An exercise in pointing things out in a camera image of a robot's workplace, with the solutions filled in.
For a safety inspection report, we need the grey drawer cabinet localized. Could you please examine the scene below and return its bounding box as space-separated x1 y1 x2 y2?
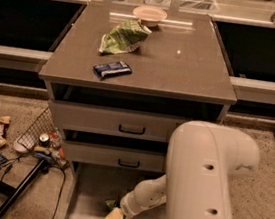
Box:
19 0 248 219

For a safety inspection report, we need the crumpled green chip bag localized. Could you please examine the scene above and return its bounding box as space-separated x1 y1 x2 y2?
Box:
99 20 152 55

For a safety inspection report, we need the bottom grey drawer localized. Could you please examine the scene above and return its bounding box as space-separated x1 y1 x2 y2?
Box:
66 163 166 219

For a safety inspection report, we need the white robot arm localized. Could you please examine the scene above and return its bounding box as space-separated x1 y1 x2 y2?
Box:
104 121 260 219

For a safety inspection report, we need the white dish on floor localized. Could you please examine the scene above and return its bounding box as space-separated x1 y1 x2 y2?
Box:
13 133 36 154

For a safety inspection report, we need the dark blue snack bar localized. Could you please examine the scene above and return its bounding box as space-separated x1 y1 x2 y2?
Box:
93 61 132 81

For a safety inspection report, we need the metal soda can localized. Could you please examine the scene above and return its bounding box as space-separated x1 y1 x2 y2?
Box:
38 133 50 147

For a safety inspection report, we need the white bowl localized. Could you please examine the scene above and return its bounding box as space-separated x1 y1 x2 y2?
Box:
132 5 167 28

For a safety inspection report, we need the grey drawer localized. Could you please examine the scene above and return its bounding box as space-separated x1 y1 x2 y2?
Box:
44 82 231 151
66 163 166 219
62 130 168 172

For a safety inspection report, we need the top grey drawer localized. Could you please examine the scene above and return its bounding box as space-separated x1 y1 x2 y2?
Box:
44 82 231 151

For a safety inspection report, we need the black cable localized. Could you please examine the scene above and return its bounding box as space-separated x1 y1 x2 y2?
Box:
0 154 70 219

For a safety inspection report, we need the wire mesh basket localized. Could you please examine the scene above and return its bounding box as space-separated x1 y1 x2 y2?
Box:
19 109 67 168

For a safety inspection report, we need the clear plastic tray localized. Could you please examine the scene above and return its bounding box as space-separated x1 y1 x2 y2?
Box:
144 0 219 13

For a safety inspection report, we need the middle grey drawer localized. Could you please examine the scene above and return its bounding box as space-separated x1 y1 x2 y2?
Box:
62 130 168 172

